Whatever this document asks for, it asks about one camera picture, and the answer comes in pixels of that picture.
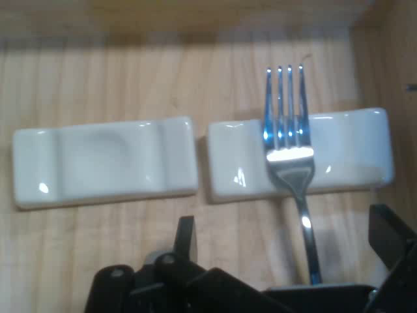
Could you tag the silver metal fork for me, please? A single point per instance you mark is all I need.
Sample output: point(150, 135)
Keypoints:
point(288, 156)

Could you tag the white ceramic cutlery rest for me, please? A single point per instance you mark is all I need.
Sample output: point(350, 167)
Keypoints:
point(104, 163)
point(345, 146)

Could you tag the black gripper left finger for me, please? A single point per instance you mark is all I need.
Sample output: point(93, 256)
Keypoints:
point(163, 287)

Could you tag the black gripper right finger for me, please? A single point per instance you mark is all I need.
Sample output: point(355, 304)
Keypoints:
point(400, 254)

